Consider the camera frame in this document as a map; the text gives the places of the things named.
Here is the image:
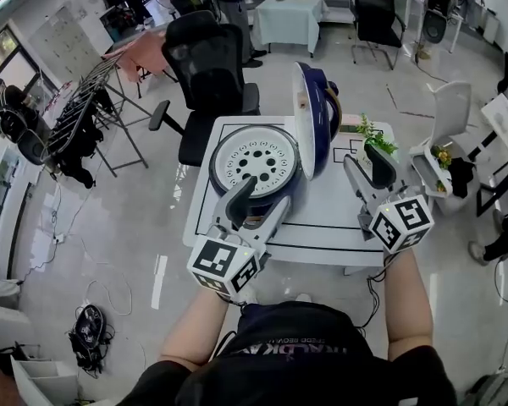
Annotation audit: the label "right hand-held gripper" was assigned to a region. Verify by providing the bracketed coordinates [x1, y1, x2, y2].
[343, 145, 433, 254]

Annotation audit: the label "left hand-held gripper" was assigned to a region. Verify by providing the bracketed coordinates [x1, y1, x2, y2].
[186, 175, 292, 298]

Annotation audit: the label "navy blue rice cooker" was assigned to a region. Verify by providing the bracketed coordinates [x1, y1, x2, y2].
[208, 60, 343, 219]

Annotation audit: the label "person's left forearm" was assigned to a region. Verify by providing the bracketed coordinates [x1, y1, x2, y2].
[158, 288, 242, 371]

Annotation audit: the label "person's right forearm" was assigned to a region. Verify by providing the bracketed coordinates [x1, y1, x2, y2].
[380, 247, 433, 361]

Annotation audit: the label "white divided storage bin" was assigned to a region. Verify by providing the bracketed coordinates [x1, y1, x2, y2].
[10, 351, 84, 406]

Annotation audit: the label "potted green plant white pot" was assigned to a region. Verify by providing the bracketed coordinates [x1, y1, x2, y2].
[355, 112, 401, 173]

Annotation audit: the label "white perforated steamer tray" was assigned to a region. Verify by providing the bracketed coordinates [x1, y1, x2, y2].
[215, 127, 298, 198]

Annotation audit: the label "yellow flower bunch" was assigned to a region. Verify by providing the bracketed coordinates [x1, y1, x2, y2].
[431, 144, 452, 192]

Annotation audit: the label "person's left white shoe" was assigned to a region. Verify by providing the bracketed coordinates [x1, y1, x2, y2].
[236, 285, 259, 306]

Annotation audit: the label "black cloth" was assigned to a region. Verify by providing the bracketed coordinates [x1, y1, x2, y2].
[448, 157, 475, 198]

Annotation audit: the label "white plastic chair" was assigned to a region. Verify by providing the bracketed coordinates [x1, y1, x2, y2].
[408, 81, 473, 215]

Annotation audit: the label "black mesh office chair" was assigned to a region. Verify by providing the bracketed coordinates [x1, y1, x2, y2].
[148, 9, 262, 167]

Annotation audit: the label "white desk with black legs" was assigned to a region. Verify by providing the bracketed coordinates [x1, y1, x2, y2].
[476, 93, 508, 217]

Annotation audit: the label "person's black shirt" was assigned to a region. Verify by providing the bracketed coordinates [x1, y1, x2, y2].
[126, 300, 458, 406]

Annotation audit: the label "black visitor chair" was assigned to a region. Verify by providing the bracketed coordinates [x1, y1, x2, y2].
[351, 0, 407, 71]

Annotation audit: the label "table with pale green cloth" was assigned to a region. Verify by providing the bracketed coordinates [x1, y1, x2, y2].
[251, 0, 329, 57]

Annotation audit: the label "black hanging clothes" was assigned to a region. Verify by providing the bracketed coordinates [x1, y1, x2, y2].
[46, 89, 115, 189]

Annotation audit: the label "pink cloth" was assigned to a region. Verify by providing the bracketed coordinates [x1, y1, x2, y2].
[109, 30, 170, 82]

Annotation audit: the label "metal drying rack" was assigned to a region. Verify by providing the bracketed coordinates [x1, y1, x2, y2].
[40, 51, 166, 179]

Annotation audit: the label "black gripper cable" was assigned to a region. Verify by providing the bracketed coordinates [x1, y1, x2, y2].
[211, 294, 246, 359]
[366, 264, 386, 329]

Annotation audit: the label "white floor cable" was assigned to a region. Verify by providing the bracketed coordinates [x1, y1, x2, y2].
[84, 279, 135, 316]

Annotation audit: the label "black device with cables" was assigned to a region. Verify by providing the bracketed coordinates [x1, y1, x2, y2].
[67, 304, 115, 374]

